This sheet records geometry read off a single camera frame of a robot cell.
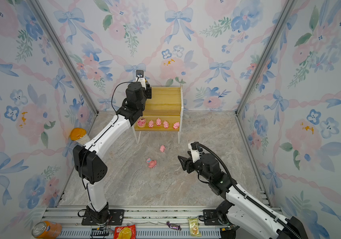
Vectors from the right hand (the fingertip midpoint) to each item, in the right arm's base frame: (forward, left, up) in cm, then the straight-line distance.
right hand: (184, 154), depth 77 cm
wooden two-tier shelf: (+17, +11, +13) cm, 24 cm away
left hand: (+30, +21, +24) cm, 44 cm away
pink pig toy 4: (+19, +4, 0) cm, 19 cm away
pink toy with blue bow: (+2, +18, -15) cm, 24 cm away
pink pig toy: (+20, +20, 0) cm, 28 cm away
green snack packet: (-30, -4, -17) cm, 34 cm away
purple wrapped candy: (-30, +5, -17) cm, 35 cm away
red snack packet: (-32, +26, -16) cm, 44 cm away
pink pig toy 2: (+21, +15, +1) cm, 26 cm away
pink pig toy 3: (+20, +11, 0) cm, 23 cm away
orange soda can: (-33, +58, -7) cm, 67 cm away
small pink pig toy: (+13, +13, -16) cm, 24 cm away
